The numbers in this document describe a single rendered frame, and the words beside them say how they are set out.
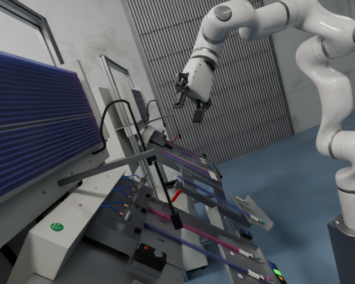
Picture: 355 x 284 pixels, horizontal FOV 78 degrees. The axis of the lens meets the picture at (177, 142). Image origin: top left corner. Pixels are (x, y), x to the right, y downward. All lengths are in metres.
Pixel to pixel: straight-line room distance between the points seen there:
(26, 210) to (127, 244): 0.24
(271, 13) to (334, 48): 0.25
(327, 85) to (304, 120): 4.39
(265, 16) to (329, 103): 0.40
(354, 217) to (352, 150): 0.30
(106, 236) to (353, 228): 0.98
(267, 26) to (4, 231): 0.83
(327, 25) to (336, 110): 0.30
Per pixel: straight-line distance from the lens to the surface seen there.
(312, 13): 0.94
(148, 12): 4.39
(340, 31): 0.92
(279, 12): 0.85
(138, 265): 0.64
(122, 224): 0.64
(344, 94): 0.99
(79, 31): 4.39
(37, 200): 0.57
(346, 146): 1.02
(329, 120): 1.02
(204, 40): 0.69
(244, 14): 0.69
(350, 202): 1.14
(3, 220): 0.50
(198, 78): 0.63
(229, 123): 4.40
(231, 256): 0.95
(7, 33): 4.71
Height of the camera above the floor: 1.44
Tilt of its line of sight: 10 degrees down
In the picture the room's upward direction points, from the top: 19 degrees counter-clockwise
